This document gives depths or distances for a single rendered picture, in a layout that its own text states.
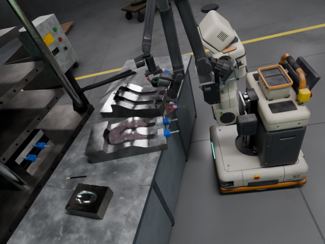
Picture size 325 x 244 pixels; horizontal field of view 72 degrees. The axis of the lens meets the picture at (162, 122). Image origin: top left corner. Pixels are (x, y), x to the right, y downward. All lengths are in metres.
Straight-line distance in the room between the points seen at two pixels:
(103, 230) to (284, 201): 1.42
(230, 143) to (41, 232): 1.50
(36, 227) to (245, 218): 1.44
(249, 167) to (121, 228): 1.10
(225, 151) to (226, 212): 0.49
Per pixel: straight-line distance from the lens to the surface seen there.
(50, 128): 2.09
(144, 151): 1.40
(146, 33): 1.51
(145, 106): 1.60
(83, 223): 1.34
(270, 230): 1.99
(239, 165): 1.90
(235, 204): 2.05
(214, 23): 1.26
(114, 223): 1.25
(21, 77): 1.77
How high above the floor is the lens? 1.85
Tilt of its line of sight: 42 degrees down
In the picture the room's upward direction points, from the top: 19 degrees counter-clockwise
